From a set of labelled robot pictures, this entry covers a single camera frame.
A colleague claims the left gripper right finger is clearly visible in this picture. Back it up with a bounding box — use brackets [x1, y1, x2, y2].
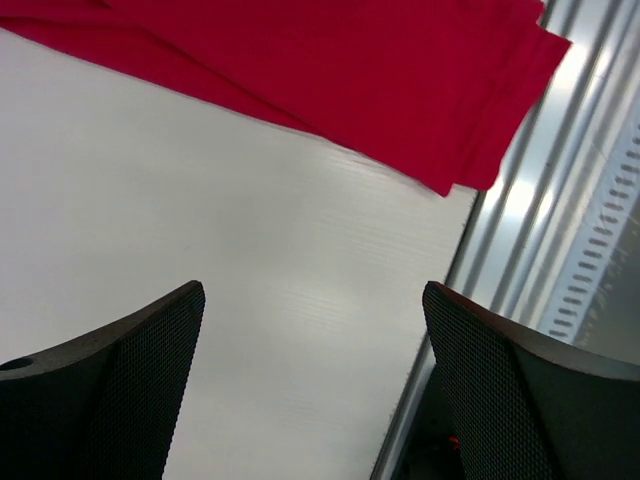
[422, 282, 639, 479]

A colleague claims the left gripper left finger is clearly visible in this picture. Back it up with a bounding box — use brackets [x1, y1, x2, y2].
[1, 281, 205, 479]

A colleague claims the crimson red t shirt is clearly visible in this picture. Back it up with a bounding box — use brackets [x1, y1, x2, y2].
[1, 0, 571, 195]

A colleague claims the grey slotted cable duct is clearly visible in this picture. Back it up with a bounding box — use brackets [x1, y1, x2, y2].
[538, 121, 639, 344]

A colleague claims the aluminium front rail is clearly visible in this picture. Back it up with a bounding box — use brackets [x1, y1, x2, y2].
[372, 1, 639, 479]

